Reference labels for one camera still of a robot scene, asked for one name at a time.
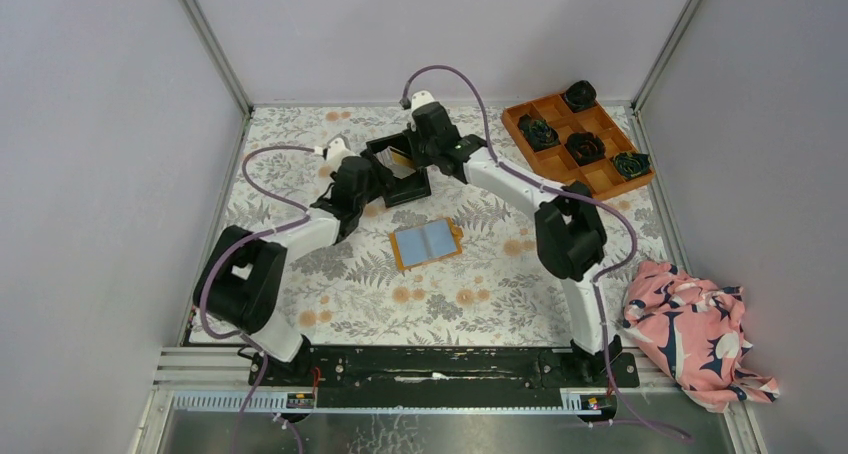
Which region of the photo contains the black plastic card box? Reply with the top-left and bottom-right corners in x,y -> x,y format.
366,133 -> 432,208

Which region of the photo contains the yellow leather card holder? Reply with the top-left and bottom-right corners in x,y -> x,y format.
389,218 -> 464,271

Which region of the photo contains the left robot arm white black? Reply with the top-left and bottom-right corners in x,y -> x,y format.
194,151 -> 394,385

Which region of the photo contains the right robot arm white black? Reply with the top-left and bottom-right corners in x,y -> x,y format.
400,99 -> 614,386

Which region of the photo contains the stack of credit cards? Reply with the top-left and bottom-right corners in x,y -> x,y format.
377,146 -> 418,179

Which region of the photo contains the floral patterned table mat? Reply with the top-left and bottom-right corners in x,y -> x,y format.
197,105 -> 677,348

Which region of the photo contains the rolled green tie left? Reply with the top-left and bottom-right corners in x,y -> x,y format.
518,115 -> 560,152

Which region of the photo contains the rolled green tie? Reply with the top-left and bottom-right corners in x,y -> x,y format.
518,115 -> 560,152
610,152 -> 651,181

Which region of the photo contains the rolled dark tie centre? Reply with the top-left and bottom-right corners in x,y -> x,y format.
565,132 -> 606,166

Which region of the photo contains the rolled dark tie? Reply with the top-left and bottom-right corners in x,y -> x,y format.
565,132 -> 606,166
562,80 -> 597,113

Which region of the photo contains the rolled dark tie top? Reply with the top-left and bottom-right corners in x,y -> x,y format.
562,80 -> 597,113

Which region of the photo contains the orange wooden compartment tray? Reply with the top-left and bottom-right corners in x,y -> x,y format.
501,92 -> 655,201

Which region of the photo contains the rolled green tie right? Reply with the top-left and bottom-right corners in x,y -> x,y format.
610,152 -> 651,181

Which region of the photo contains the pink patterned cloth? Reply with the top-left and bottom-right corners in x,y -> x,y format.
621,261 -> 780,413

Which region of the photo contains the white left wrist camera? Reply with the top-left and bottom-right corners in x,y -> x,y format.
313,135 -> 356,170

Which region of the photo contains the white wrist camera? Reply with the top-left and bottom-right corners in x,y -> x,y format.
313,135 -> 356,170
400,90 -> 435,111

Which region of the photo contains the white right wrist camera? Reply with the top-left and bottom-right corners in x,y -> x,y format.
400,90 -> 435,111

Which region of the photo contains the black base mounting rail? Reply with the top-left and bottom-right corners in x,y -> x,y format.
248,345 -> 640,411

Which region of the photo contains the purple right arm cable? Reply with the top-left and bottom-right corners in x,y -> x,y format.
401,65 -> 694,442

